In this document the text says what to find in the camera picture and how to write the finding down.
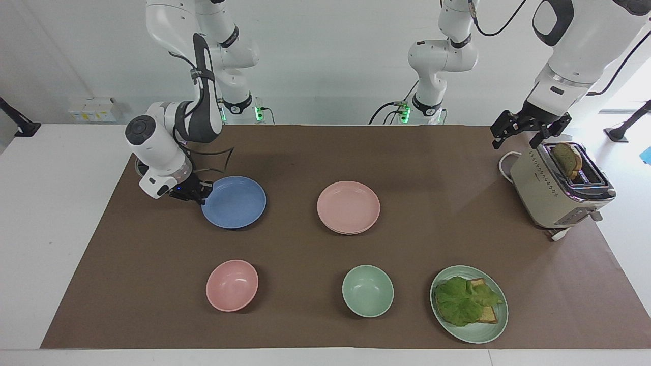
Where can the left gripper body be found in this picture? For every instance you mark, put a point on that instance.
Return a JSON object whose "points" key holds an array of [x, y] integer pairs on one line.
{"points": [[539, 116]]}

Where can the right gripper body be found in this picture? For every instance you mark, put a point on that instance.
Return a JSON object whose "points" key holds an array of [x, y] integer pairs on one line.
{"points": [[187, 188]]}

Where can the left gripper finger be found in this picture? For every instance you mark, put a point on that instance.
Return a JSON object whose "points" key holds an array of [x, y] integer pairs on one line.
{"points": [[508, 124], [552, 129]]}

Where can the blue plate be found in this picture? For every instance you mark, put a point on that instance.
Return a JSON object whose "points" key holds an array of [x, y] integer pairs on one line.
{"points": [[236, 203]]}

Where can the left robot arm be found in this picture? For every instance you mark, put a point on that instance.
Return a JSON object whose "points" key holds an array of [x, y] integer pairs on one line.
{"points": [[580, 46]]}

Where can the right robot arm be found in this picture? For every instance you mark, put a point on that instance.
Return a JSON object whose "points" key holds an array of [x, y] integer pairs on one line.
{"points": [[203, 20]]}

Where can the beige toaster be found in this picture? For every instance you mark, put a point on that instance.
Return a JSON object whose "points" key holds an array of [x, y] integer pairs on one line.
{"points": [[544, 193]]}

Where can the black stand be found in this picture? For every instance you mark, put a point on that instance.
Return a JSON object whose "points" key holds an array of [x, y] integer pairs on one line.
{"points": [[23, 127], [623, 131]]}

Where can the pink bowl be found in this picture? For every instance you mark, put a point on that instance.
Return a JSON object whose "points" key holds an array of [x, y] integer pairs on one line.
{"points": [[231, 284]]}

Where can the pink plate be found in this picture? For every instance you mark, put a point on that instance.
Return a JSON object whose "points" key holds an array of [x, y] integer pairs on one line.
{"points": [[348, 206]]}

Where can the beige plate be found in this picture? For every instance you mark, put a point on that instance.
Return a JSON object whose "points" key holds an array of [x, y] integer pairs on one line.
{"points": [[352, 233]]}

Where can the green lettuce leaf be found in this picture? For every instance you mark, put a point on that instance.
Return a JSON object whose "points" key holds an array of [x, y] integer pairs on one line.
{"points": [[460, 300]]}

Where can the toasted bread slice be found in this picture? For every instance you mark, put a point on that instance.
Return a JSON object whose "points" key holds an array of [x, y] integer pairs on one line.
{"points": [[489, 315]]}

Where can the green bowl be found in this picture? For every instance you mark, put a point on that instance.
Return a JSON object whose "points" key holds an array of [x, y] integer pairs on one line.
{"points": [[367, 291]]}

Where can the green plate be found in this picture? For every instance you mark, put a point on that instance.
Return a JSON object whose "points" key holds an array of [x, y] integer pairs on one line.
{"points": [[478, 333]]}

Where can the white wall socket box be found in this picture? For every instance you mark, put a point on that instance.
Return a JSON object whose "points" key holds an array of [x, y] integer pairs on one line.
{"points": [[94, 109]]}

